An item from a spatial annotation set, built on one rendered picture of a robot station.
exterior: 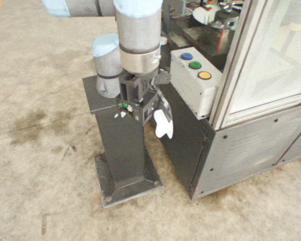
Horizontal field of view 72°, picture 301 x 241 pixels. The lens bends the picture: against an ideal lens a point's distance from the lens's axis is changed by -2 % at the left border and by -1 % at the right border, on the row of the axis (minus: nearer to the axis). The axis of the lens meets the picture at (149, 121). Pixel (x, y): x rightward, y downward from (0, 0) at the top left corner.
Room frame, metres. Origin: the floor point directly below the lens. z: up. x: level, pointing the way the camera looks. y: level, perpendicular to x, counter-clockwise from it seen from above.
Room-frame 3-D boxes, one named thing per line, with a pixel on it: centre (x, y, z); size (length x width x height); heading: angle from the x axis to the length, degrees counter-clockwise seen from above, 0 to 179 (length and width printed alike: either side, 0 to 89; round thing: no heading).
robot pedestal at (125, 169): (0.77, 0.17, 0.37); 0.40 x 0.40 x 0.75; 20
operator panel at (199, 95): (0.71, -0.19, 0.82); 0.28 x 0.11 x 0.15; 20
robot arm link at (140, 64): (0.36, 0.02, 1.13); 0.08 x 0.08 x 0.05
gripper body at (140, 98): (0.36, 0.02, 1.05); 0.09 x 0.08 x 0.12; 150
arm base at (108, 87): (0.77, 0.17, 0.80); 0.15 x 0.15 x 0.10
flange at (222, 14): (1.08, -0.38, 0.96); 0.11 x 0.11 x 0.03
